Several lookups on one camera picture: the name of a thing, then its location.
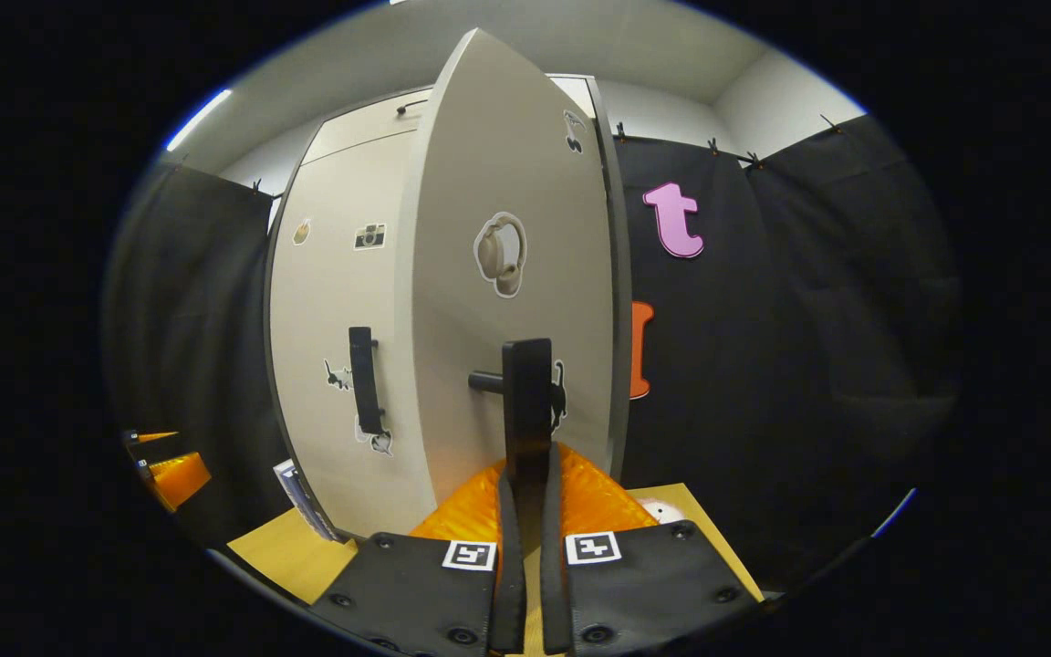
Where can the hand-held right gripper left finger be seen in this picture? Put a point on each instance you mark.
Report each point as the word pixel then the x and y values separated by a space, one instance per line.
pixel 507 584

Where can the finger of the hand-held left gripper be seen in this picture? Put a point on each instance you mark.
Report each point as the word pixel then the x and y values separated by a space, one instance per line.
pixel 151 438
pixel 177 479

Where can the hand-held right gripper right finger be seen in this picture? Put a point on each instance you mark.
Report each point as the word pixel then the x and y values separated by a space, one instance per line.
pixel 555 593

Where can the beige cabinet door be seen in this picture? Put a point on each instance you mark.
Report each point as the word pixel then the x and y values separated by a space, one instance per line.
pixel 325 301
pixel 507 164

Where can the beige double-door shoe cabinet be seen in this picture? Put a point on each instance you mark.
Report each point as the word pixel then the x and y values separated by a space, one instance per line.
pixel 623 319

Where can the beige cabinet drawer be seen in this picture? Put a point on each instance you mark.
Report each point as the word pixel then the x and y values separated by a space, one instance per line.
pixel 352 132

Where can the black backdrop cloth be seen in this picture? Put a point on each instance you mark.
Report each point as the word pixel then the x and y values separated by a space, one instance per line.
pixel 197 319
pixel 808 365

